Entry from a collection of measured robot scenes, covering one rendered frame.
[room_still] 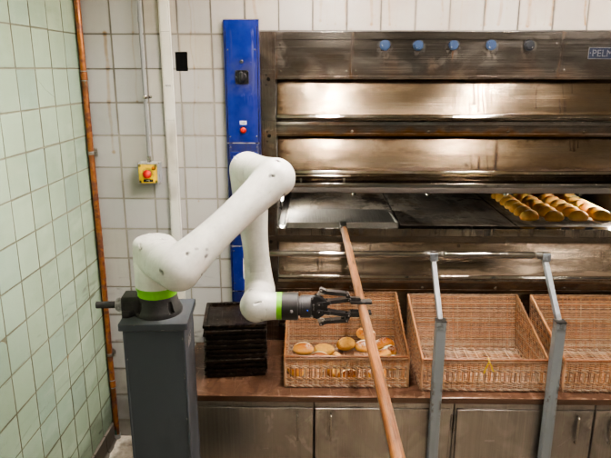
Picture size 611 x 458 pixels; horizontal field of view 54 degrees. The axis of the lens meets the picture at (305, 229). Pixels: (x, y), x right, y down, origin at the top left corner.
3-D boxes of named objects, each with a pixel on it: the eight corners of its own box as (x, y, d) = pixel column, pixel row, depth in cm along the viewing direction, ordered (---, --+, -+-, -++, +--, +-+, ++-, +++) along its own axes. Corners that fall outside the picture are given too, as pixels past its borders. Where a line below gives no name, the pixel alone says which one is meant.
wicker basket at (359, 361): (286, 340, 310) (285, 290, 303) (395, 340, 309) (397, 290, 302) (282, 388, 263) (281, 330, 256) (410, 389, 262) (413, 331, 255)
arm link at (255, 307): (238, 328, 195) (236, 297, 191) (242, 311, 207) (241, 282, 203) (281, 328, 195) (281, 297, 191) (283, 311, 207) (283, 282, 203)
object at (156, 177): (142, 181, 290) (140, 160, 287) (163, 181, 290) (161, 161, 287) (137, 184, 283) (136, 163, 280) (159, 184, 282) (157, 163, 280)
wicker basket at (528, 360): (403, 343, 307) (405, 292, 300) (513, 343, 306) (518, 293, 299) (418, 392, 260) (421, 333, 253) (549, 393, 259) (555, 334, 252)
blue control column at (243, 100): (266, 304, 509) (261, 39, 453) (285, 304, 509) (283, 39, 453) (236, 441, 323) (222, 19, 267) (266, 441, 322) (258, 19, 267)
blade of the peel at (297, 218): (398, 227, 295) (398, 222, 294) (286, 227, 294) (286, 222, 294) (388, 209, 329) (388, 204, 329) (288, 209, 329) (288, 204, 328)
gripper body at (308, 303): (299, 290, 201) (327, 290, 201) (299, 313, 203) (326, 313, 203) (299, 298, 193) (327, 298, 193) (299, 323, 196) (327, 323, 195)
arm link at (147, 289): (149, 306, 176) (145, 244, 171) (129, 292, 188) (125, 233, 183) (189, 297, 184) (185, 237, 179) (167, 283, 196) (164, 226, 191)
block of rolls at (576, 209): (488, 197, 365) (489, 188, 363) (567, 197, 364) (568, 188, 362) (521, 222, 306) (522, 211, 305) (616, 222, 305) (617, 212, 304)
